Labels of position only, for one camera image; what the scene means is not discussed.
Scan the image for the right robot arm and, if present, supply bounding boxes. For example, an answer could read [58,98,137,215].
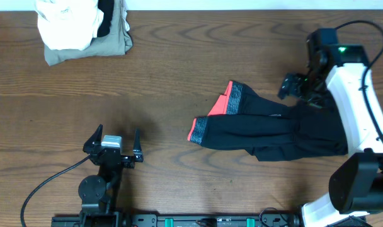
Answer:
[278,28,383,226]

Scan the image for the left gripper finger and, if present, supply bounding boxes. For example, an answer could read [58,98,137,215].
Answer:
[133,129,144,163]
[83,124,103,154]

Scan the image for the white folded garment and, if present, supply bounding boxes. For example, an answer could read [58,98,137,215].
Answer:
[34,0,104,50]

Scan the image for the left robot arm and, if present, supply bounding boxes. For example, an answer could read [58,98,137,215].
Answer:
[78,125,144,227]

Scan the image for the black leggings with coral cuffs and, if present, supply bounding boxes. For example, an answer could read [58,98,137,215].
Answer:
[188,81,348,161]

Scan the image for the khaki folded garment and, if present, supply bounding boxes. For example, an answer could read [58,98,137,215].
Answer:
[44,0,133,66]

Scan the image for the black folded garment on pile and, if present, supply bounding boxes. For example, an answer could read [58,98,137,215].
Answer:
[97,0,115,37]

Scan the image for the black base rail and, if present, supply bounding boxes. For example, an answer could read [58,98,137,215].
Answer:
[51,211,301,227]

